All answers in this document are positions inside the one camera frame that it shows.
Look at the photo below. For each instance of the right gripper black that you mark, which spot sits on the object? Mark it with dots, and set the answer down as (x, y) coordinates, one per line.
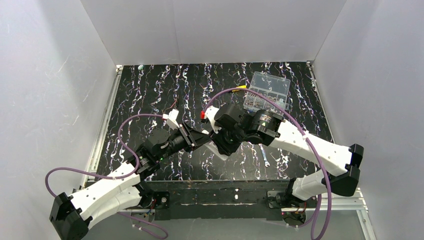
(224, 139)

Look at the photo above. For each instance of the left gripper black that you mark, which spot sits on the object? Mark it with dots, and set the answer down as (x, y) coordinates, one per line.
(189, 138)

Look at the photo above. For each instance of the white remote control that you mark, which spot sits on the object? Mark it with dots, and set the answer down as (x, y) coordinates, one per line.
(213, 147)

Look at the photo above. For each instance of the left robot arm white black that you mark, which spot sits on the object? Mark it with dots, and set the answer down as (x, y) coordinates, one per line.
(73, 215)

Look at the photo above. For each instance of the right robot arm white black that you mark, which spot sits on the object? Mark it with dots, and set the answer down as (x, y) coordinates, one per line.
(341, 163)

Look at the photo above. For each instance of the silver open-end wrench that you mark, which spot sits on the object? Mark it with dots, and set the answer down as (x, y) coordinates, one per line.
(266, 163)

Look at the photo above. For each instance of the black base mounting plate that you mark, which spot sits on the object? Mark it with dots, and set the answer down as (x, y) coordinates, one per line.
(212, 199)

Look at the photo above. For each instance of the clear plastic screw box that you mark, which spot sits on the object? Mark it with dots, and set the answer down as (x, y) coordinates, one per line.
(274, 88)

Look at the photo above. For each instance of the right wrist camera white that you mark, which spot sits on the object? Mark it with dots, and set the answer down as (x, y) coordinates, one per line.
(209, 114)

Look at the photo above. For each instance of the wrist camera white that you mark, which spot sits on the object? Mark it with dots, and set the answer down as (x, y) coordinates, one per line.
(171, 119)
(209, 114)

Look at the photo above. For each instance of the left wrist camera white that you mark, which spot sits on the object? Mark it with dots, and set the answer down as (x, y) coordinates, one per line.
(171, 119)

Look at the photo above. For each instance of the yellow handled screwdriver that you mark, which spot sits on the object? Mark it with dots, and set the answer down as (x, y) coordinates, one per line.
(239, 87)

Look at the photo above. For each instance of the aluminium frame rail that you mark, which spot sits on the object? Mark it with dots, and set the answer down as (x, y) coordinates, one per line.
(102, 106)

